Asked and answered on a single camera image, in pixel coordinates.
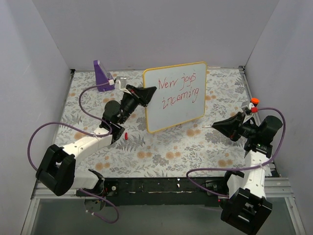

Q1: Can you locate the yellow framed whiteboard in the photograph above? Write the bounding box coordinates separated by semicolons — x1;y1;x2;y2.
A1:
143;62;207;134

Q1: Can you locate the purple wedge stand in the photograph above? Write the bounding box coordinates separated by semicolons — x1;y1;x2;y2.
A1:
93;60;115;92

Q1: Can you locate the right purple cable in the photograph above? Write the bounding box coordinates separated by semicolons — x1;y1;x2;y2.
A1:
186;107;287;198

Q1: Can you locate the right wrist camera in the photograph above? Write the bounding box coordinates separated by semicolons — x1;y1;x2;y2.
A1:
241;101;258;122

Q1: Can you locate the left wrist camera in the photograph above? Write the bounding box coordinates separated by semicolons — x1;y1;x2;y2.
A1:
109;76;127;93

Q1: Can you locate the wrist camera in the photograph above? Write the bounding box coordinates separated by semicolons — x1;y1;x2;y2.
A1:
109;76;127;93
241;101;258;122

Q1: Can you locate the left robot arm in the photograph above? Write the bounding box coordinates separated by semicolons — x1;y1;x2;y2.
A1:
36;85;157;196

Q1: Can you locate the floral table mat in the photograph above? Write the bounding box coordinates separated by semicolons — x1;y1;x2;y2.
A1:
55;69;248;178

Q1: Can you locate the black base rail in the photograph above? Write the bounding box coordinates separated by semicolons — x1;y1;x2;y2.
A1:
75;177;242;209

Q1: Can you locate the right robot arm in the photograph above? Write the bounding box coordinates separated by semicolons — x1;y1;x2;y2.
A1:
212;112;283;235

